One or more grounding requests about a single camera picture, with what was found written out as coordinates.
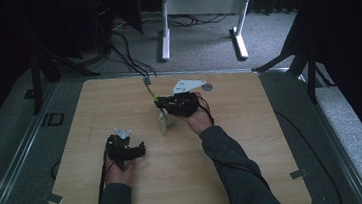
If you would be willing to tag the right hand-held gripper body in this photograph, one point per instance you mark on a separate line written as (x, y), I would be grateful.
(184, 105)

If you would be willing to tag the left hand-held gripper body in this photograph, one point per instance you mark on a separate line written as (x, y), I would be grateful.
(120, 149)

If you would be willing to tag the white translucent cup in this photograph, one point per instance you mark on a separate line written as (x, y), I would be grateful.
(167, 121)

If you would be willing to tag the person's right hand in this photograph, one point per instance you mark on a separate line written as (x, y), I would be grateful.
(199, 120)

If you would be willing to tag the person's left hand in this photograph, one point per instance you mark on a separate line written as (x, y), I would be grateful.
(119, 175)

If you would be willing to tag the grey round disc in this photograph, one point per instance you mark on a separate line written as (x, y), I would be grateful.
(206, 86)

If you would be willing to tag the grey tape piece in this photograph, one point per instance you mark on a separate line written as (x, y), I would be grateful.
(299, 173)
(53, 198)

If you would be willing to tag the black tripod stand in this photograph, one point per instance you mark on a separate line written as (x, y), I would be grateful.
(302, 60)
(47, 71)

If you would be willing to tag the white desk frame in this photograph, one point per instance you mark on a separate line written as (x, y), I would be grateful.
(199, 4)

